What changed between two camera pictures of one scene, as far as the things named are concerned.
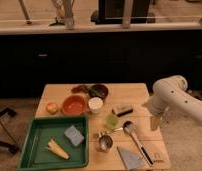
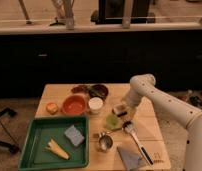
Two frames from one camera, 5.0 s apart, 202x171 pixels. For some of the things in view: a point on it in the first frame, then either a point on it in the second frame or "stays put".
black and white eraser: (122, 110) stays put
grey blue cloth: (131, 160) stays put
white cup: (95, 103) stays put
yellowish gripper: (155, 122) -> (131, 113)
